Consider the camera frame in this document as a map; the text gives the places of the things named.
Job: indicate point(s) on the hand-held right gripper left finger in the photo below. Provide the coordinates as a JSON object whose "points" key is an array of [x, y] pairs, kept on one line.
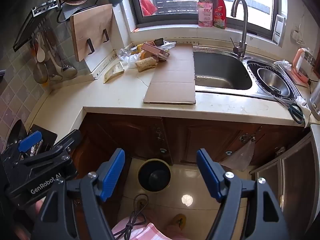
{"points": [[112, 175]]}

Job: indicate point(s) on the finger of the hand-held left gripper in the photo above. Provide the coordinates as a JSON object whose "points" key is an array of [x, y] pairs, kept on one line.
{"points": [[68, 140], [30, 141]]}

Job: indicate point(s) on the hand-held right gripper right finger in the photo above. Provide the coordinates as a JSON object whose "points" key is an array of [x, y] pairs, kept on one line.
{"points": [[208, 177]]}

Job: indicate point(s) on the orange white paper snack packet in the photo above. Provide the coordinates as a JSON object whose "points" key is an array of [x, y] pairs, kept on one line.
{"points": [[113, 72]]}

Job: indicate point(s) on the black frying pan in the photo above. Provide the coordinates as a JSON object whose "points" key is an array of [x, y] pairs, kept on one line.
{"points": [[15, 132]]}

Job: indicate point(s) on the black plastic tray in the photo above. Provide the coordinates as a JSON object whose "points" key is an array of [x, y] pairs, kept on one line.
{"points": [[46, 132]]}

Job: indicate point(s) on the light blue cabinet knob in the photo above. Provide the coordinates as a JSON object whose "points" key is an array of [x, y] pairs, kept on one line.
{"points": [[228, 152], [163, 150]]}

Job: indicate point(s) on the clear hanging plastic bag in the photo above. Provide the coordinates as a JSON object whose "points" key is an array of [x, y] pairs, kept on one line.
{"points": [[240, 157]]}

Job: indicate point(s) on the steel strainer ladle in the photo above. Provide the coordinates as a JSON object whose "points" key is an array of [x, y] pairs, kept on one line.
{"points": [[40, 73]]}

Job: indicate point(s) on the pink pyjama trousers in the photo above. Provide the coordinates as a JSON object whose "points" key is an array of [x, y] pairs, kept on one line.
{"points": [[150, 232]]}

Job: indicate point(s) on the steel soup ladle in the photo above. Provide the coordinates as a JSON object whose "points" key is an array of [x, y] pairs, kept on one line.
{"points": [[70, 71]]}

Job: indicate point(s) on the grey metal cabinet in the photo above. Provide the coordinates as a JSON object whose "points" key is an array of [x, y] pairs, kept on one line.
{"points": [[295, 170]]}

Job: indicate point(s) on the white rice spoon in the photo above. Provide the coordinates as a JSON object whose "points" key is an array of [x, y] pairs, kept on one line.
{"points": [[41, 53]]}

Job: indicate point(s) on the brown cardboard sheet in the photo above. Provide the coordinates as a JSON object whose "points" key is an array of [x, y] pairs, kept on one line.
{"points": [[172, 80]]}

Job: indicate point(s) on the stainless steel double sink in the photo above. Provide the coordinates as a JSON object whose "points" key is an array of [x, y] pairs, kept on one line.
{"points": [[220, 70]]}

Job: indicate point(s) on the loofah sponge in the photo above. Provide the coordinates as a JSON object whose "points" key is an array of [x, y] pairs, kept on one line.
{"points": [[146, 64]]}

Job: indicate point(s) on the black mesh shelf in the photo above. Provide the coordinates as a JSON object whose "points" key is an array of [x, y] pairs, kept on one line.
{"points": [[27, 32]]}

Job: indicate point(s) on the wooden cutting board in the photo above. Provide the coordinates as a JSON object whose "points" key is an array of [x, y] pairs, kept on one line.
{"points": [[90, 30]]}

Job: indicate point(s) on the yellow snack wrapper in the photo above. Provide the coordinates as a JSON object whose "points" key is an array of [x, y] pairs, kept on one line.
{"points": [[140, 51]]}

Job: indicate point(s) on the steel bowl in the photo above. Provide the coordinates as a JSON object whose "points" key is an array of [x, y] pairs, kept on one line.
{"points": [[272, 82]]}

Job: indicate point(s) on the black sink drain basket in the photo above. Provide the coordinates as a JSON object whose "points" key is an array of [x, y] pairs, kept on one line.
{"points": [[252, 67]]}

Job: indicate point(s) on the white cloth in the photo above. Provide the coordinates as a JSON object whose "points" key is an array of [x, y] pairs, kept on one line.
{"points": [[302, 103]]}

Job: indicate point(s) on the pink box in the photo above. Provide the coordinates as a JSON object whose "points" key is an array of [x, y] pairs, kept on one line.
{"points": [[155, 52]]}

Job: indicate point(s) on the steel electric kettle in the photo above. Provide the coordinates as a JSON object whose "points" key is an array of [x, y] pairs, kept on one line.
{"points": [[315, 102]]}

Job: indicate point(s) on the steel gooseneck faucet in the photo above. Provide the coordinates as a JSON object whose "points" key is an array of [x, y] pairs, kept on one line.
{"points": [[241, 47]]}

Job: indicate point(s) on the white plastic bag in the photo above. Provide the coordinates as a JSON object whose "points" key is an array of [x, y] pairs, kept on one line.
{"points": [[283, 65]]}

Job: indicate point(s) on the pink glass jug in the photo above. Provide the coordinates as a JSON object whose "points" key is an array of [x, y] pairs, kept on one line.
{"points": [[303, 65]]}

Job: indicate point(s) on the red cloth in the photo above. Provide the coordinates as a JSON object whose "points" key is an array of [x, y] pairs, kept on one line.
{"points": [[147, 6]]}

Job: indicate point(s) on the pink soap pump bottle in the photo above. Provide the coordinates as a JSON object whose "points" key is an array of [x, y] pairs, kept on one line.
{"points": [[205, 12]]}

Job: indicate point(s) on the red spray bottle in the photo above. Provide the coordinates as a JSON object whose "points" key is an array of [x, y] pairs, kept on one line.
{"points": [[219, 12]]}

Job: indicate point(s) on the steel hook rail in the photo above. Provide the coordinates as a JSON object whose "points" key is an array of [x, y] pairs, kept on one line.
{"points": [[46, 6]]}

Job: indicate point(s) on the grey window frame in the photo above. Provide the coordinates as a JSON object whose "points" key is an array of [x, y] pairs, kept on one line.
{"points": [[132, 5]]}

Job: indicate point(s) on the white wall socket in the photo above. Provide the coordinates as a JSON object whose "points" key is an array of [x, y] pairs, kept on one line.
{"points": [[298, 36]]}

